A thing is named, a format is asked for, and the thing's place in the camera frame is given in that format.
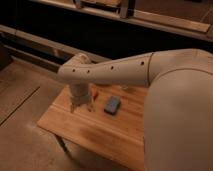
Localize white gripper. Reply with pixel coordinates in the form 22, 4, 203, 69
69, 84, 94, 113

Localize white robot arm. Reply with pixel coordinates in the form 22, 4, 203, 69
58, 49, 213, 171

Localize table leg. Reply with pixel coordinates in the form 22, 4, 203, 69
54, 134, 71, 156

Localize blue sponge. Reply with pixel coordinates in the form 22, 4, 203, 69
104, 96, 121, 115

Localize wooden table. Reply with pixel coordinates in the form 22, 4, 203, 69
37, 86, 147, 171

